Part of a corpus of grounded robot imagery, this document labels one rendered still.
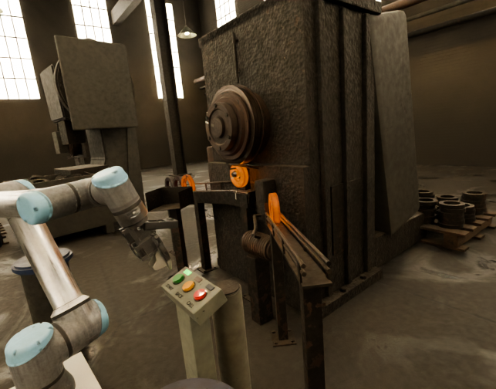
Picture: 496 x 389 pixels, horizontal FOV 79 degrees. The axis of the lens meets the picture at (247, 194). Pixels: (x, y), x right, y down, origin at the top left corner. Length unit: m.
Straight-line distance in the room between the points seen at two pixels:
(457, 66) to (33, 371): 7.51
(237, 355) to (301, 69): 1.32
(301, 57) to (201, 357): 1.38
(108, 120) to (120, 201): 3.38
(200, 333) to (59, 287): 0.64
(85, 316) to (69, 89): 3.14
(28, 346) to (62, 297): 0.20
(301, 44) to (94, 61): 3.12
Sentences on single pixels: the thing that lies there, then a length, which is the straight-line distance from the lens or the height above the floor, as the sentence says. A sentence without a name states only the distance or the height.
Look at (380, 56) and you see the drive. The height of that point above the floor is 1.45.
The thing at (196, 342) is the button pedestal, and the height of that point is 0.44.
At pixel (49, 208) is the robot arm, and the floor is 0.93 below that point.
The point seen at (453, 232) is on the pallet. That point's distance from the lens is 2.94.
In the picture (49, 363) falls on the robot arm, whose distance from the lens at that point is 1.42.
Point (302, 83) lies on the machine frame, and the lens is 1.65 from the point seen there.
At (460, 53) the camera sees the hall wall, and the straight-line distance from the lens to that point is 7.61.
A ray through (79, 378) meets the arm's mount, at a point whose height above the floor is 0.17.
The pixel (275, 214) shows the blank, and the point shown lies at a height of 0.70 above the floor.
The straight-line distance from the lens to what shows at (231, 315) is 1.17.
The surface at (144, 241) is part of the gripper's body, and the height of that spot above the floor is 0.78.
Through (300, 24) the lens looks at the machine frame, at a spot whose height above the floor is 1.56.
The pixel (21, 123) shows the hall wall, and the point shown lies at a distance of 11.57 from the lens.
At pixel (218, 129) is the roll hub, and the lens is 1.81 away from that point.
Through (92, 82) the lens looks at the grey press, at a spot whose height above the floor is 1.81.
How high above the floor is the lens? 1.08
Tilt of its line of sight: 12 degrees down
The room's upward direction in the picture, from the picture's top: 5 degrees counter-clockwise
